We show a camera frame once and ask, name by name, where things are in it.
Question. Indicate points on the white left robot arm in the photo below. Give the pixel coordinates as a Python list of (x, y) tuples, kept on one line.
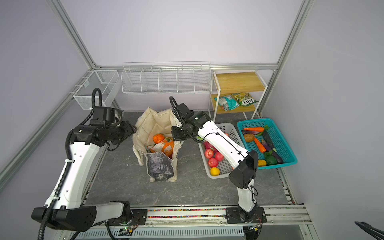
[(64, 209)]

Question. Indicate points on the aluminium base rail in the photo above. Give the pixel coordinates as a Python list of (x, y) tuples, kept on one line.
[(202, 222)]

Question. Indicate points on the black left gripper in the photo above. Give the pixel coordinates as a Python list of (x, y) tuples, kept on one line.
[(129, 129)]

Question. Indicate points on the green avocado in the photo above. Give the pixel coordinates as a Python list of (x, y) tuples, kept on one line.
[(270, 160)]

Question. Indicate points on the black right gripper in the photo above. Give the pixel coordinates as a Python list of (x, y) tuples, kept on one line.
[(177, 136)]

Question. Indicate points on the white wire wall basket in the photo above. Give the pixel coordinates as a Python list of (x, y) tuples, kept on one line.
[(166, 77)]

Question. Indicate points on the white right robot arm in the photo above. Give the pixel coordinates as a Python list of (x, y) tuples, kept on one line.
[(199, 127)]

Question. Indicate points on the cream canvas grocery bag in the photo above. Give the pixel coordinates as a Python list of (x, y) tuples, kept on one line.
[(159, 166)]

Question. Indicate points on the teal snack bag lower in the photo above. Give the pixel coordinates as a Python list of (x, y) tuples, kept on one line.
[(227, 103)]

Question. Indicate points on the green snack bag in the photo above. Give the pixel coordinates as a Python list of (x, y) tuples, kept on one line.
[(244, 99)]

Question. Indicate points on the dark purple eggplant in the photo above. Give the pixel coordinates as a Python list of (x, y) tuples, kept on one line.
[(269, 142)]

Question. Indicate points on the red apple in basket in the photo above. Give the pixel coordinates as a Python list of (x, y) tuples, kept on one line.
[(209, 153)]

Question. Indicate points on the black tripod leg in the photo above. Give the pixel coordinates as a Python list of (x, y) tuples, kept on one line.
[(374, 232)]

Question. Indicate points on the teal plastic vegetable basket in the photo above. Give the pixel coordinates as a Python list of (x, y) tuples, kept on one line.
[(281, 145)]

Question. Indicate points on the two-tier wooden shelf rack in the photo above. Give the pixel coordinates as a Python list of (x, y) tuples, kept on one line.
[(237, 92)]

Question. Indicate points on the yellow lemon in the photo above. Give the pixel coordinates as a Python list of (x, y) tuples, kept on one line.
[(214, 171)]

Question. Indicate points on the orange snack bag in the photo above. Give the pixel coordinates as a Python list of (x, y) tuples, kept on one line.
[(166, 147)]

